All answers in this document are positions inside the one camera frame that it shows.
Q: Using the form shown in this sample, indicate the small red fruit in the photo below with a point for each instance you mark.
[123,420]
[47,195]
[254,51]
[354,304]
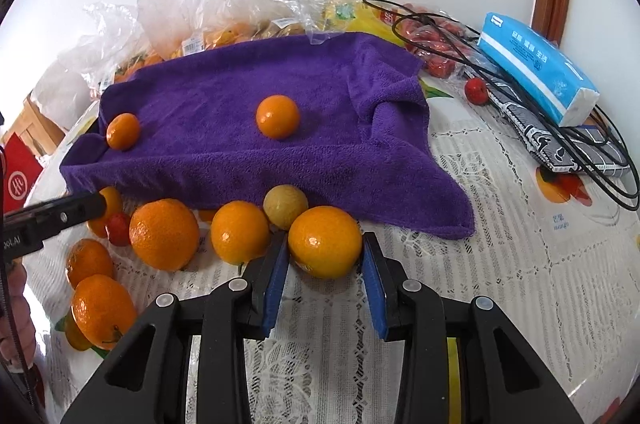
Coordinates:
[475,90]
[119,230]

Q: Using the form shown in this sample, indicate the yellow package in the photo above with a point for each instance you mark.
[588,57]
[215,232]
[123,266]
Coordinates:
[362,23]

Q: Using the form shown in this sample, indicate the blue white tissue pack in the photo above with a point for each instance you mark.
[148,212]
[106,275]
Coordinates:
[537,66]

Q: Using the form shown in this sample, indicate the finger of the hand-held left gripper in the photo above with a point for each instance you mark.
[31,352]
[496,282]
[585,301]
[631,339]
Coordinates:
[65,214]

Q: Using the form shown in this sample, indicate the yellowish round fruit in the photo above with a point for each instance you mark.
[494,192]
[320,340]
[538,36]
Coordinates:
[285,206]

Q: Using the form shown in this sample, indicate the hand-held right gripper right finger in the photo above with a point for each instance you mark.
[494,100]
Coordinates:
[374,289]

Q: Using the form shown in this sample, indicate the clear bag of longans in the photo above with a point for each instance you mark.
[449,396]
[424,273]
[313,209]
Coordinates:
[282,27]

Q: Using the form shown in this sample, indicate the purple towel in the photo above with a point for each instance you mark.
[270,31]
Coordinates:
[225,166]

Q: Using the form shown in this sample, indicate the wooden furniture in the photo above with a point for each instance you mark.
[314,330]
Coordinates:
[37,121]

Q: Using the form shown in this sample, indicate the bag of red fruits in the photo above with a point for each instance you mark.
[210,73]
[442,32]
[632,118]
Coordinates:
[432,46]

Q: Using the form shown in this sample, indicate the red box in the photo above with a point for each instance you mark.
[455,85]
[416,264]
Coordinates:
[17,176]

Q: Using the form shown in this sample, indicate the person's left hand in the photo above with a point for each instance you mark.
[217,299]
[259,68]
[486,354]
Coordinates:
[22,329]

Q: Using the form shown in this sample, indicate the large orange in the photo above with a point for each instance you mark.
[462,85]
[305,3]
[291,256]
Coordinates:
[164,235]

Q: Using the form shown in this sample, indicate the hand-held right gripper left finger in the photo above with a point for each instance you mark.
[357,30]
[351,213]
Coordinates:
[276,284]

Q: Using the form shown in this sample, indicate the clear bag of tangerines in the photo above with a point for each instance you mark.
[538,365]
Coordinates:
[107,48]

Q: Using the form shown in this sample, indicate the small orange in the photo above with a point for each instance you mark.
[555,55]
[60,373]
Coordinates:
[115,203]
[123,131]

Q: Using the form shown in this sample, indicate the orange with stem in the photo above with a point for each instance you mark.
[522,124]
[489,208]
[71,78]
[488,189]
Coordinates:
[102,310]

